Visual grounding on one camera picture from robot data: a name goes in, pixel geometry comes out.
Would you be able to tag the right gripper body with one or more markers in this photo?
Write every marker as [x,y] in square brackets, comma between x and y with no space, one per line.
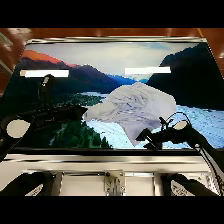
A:
[152,137]

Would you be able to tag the white shirt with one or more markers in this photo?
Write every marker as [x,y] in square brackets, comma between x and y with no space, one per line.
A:
[133,106]

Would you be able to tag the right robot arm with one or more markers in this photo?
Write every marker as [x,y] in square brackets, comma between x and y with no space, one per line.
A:
[196,138]

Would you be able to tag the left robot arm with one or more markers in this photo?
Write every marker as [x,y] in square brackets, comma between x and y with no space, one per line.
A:
[40,119]

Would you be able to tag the silver frame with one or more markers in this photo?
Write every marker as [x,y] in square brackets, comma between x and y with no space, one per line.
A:
[100,163]

